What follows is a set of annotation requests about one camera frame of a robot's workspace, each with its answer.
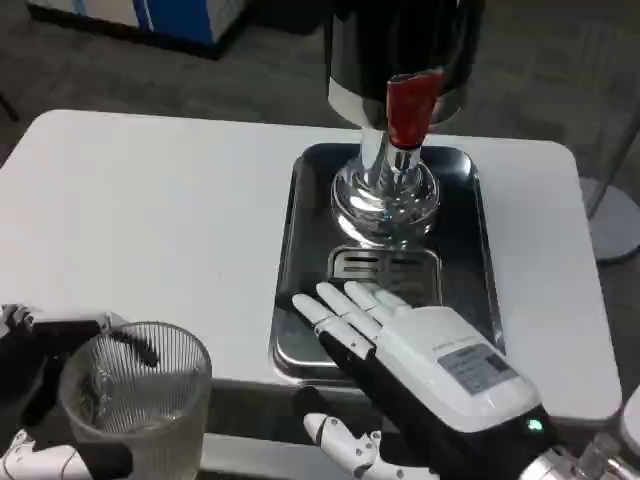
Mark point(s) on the steel drip tray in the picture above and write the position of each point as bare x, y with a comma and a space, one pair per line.
310, 240

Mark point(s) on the blue and white box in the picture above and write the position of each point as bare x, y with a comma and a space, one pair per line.
165, 22

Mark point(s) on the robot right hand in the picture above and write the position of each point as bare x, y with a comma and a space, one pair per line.
450, 360

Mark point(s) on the grey stand with pole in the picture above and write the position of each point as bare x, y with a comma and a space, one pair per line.
612, 220

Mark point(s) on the clear ribbed glass cup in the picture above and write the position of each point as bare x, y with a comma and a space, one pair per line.
140, 400

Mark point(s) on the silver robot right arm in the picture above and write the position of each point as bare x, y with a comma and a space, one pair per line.
565, 462

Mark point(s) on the black steel drink dispenser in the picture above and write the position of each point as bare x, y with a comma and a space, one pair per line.
380, 60

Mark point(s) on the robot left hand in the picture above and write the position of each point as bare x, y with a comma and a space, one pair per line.
30, 370

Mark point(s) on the slotted steel drip grid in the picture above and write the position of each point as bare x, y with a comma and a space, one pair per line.
360, 262

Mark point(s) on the white robot body shell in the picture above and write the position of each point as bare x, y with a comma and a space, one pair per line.
631, 420

